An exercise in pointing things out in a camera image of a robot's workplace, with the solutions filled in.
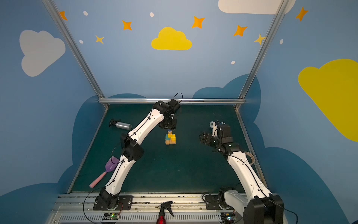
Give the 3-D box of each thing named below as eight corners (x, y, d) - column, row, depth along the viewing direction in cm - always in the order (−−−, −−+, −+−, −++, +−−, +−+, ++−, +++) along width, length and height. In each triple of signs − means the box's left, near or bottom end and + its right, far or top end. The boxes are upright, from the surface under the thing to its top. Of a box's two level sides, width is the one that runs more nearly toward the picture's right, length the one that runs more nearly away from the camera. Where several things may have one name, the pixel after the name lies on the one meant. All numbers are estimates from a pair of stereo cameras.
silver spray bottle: (109, 127, 110) (107, 123, 106) (113, 121, 114) (111, 118, 110) (129, 131, 107) (128, 127, 104) (133, 125, 111) (131, 121, 108)
